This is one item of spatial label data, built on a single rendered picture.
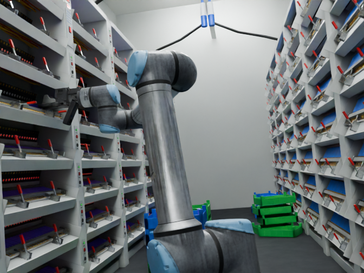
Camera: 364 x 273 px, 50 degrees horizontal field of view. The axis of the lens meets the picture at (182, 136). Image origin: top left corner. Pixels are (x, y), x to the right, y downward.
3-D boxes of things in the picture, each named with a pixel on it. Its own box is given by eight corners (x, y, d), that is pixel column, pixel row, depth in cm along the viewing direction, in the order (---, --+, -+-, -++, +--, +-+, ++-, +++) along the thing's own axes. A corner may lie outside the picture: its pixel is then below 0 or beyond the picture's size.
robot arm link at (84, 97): (96, 108, 185) (88, 104, 175) (86, 109, 185) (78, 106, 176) (94, 89, 185) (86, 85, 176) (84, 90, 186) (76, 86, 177)
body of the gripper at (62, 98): (60, 91, 187) (84, 88, 185) (62, 109, 186) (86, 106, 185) (52, 89, 179) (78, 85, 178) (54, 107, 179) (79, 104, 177)
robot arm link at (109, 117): (127, 131, 178) (124, 104, 178) (102, 133, 173) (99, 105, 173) (121, 133, 186) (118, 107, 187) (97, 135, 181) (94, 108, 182)
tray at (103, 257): (121, 253, 258) (127, 232, 259) (86, 280, 198) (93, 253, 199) (92, 244, 261) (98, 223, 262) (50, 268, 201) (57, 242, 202)
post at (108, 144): (129, 263, 266) (110, 20, 280) (124, 267, 257) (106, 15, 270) (100, 265, 269) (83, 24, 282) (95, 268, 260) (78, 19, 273)
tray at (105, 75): (109, 84, 267) (114, 64, 267) (72, 61, 207) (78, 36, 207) (81, 77, 270) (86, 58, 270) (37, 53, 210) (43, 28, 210)
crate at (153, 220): (207, 219, 215) (206, 205, 215) (203, 225, 195) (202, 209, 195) (153, 223, 219) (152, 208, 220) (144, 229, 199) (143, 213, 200)
